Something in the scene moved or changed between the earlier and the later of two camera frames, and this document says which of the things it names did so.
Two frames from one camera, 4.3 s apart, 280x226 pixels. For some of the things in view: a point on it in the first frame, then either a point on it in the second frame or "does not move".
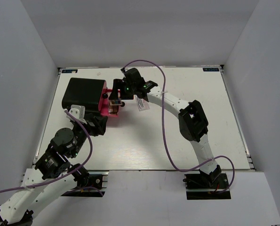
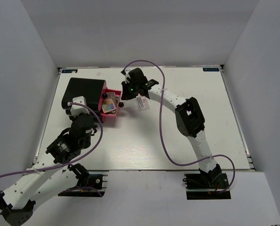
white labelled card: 142,104 does not move
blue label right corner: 211,69 does not move
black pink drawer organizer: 93,94 does not move
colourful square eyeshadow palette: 114,106 to 108,105
